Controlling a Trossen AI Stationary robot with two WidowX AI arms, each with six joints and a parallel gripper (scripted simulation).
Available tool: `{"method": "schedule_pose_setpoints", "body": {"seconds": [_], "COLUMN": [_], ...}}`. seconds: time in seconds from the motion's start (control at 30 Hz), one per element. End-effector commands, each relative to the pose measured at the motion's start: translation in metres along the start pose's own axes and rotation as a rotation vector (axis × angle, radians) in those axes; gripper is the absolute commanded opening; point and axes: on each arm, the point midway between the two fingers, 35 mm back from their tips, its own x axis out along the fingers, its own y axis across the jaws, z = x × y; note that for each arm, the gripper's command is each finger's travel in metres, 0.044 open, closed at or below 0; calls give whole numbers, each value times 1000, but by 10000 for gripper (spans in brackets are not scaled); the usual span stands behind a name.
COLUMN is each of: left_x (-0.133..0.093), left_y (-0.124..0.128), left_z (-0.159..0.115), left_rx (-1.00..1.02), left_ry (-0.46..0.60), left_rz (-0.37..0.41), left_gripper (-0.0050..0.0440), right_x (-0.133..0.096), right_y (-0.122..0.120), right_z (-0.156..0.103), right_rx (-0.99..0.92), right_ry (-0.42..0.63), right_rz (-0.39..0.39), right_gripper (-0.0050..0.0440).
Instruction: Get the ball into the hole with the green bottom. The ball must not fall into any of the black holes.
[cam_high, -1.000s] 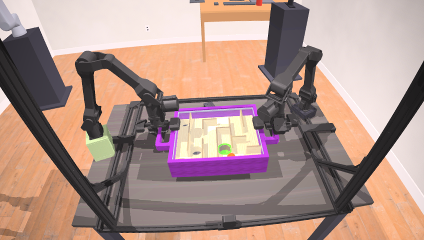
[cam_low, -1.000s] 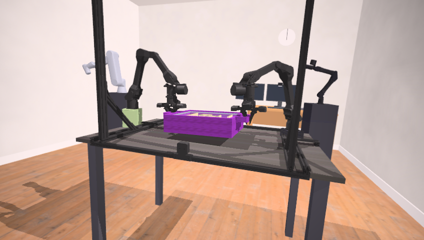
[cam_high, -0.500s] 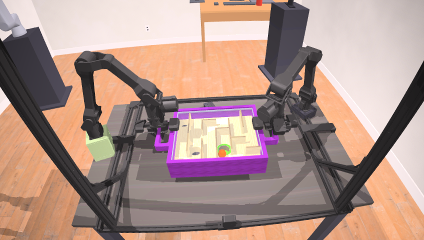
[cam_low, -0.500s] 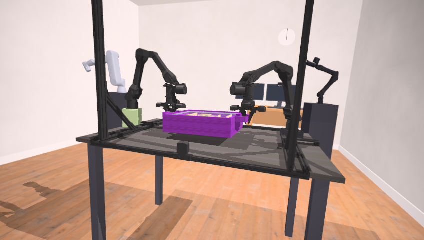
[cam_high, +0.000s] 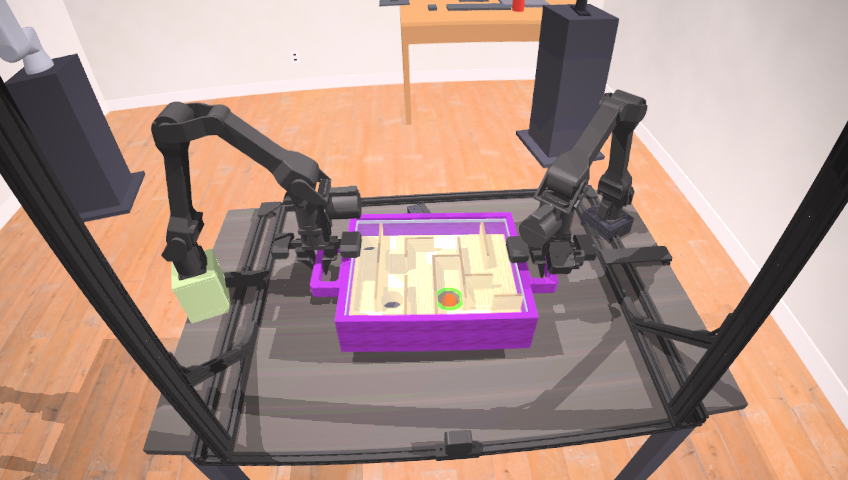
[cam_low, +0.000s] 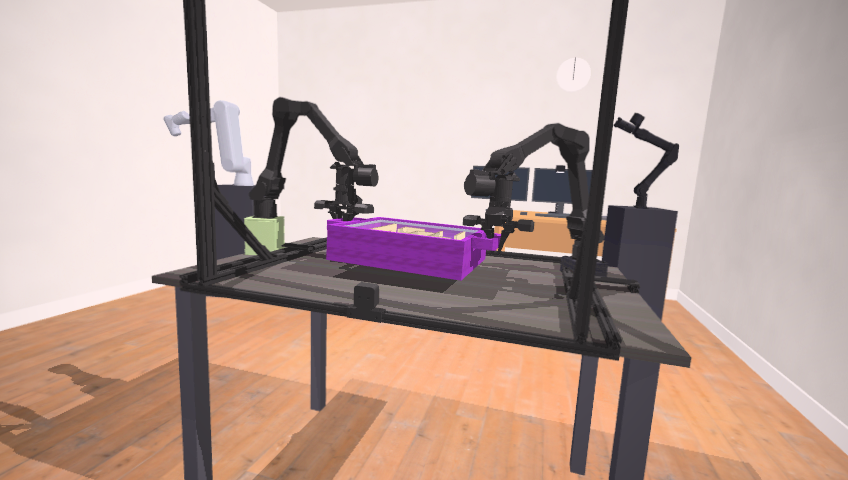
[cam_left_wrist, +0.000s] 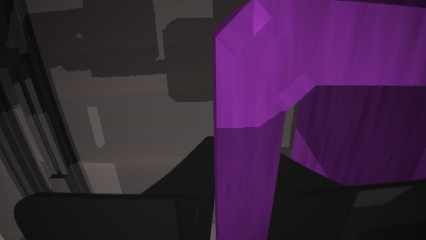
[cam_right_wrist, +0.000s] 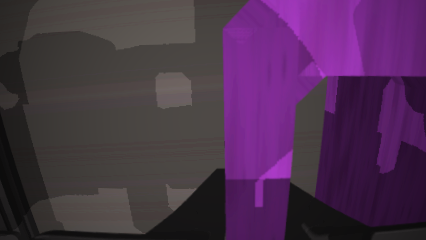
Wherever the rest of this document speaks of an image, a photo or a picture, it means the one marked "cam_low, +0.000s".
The purple maze board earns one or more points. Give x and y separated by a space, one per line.
433 249

